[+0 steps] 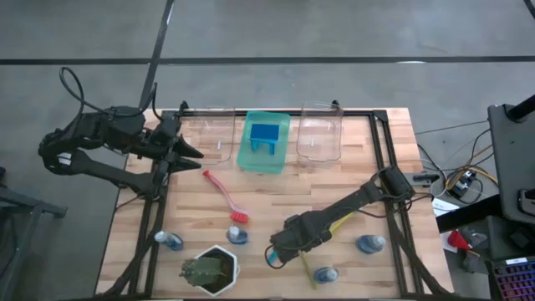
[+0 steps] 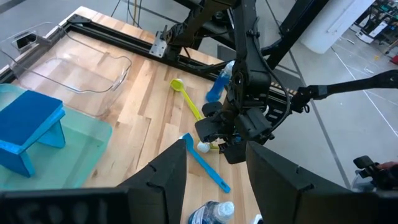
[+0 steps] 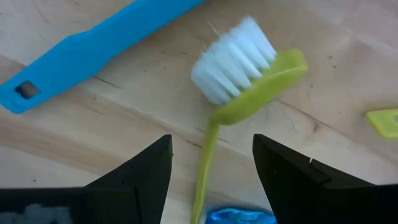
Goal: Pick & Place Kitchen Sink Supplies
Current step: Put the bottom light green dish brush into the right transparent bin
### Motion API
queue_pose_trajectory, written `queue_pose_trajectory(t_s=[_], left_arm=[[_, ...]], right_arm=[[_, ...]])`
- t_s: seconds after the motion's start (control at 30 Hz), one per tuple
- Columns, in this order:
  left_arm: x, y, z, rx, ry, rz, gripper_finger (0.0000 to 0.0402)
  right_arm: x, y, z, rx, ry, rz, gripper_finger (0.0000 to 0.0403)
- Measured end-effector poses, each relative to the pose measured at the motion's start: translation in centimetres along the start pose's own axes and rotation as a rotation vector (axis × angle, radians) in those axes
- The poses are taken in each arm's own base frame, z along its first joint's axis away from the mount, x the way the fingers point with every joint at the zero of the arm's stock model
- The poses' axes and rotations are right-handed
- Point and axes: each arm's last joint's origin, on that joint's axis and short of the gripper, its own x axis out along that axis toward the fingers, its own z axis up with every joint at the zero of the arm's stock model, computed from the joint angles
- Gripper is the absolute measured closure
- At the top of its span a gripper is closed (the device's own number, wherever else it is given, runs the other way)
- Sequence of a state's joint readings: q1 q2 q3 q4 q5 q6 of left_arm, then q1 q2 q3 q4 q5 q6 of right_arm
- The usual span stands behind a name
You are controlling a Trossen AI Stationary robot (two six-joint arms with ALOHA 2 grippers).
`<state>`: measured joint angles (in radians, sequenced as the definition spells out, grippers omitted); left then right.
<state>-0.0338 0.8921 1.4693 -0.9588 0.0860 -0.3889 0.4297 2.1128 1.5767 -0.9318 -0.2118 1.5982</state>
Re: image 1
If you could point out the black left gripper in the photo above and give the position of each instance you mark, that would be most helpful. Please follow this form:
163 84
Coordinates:
161 146

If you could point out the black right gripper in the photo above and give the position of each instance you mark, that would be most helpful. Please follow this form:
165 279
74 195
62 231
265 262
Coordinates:
309 230

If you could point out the blue dish brush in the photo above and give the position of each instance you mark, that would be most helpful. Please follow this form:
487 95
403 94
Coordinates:
272 257

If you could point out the blue Dawn dish soap bottle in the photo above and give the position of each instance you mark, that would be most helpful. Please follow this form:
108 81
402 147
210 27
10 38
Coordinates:
238 236
327 275
368 244
171 241

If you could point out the red dish brush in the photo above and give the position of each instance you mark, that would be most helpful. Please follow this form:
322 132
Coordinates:
239 216

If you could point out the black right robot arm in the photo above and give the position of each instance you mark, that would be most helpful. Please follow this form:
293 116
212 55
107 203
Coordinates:
355 198

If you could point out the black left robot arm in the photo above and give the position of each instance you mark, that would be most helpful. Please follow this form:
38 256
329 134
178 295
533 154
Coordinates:
96 173

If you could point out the clear plastic bin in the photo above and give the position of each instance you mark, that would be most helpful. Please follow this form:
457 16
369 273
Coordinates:
209 142
319 134

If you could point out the teal translucent plastic bin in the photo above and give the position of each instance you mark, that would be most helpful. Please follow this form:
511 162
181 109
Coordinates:
261 163

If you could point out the cactus in white hexagonal pot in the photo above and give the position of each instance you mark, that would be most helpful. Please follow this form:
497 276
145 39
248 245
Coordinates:
205 271

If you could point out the white paper sheet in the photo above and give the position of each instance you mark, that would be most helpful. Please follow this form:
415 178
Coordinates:
445 207

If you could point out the grey metal stand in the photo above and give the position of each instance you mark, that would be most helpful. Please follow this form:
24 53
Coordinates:
25 207

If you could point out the small red object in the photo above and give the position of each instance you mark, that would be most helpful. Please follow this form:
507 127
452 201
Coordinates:
456 240

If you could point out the laptop with lit keyboard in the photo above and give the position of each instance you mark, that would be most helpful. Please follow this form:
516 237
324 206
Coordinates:
516 280

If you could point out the black device on cart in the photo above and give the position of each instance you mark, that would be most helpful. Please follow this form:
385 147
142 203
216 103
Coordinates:
527 200

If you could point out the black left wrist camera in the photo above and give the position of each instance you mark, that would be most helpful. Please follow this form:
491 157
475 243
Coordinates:
168 125

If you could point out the black aluminium table frame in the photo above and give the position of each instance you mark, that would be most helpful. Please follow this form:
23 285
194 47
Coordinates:
240 113

